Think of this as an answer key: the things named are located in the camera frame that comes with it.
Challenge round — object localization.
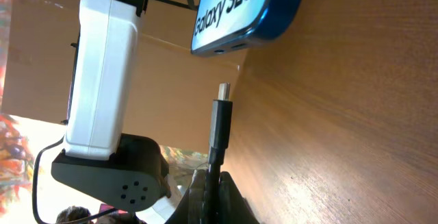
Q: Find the left black camera cable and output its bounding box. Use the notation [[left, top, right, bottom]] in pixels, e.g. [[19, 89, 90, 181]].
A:
[[31, 0, 206, 224]]

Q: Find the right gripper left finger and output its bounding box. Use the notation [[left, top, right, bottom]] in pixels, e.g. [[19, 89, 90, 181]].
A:
[[166, 169, 207, 224]]

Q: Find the black USB charging cable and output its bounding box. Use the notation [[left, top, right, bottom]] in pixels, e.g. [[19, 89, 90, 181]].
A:
[[201, 82, 234, 224]]

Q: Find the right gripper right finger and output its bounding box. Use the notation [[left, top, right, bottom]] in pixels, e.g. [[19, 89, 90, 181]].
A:
[[218, 171, 259, 224]]

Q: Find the blue Galaxy smartphone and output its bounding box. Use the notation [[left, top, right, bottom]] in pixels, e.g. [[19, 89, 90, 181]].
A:
[[190, 0, 301, 57]]

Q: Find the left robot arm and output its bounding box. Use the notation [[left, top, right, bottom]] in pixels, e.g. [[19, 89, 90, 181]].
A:
[[51, 0, 170, 212]]

